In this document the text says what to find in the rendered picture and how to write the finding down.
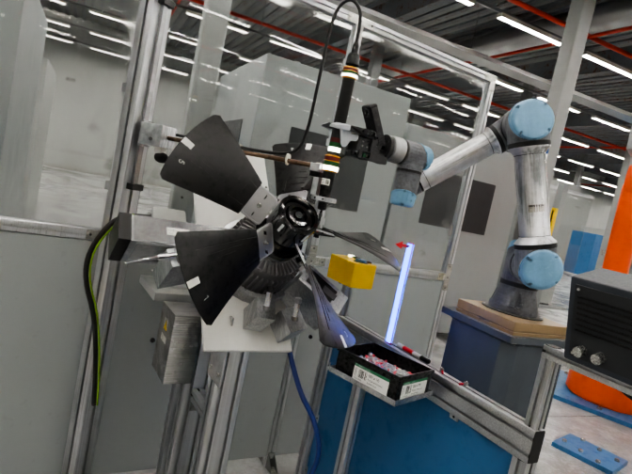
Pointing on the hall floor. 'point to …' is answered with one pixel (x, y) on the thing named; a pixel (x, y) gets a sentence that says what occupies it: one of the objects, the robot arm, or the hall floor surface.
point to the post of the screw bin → (349, 430)
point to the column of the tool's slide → (109, 303)
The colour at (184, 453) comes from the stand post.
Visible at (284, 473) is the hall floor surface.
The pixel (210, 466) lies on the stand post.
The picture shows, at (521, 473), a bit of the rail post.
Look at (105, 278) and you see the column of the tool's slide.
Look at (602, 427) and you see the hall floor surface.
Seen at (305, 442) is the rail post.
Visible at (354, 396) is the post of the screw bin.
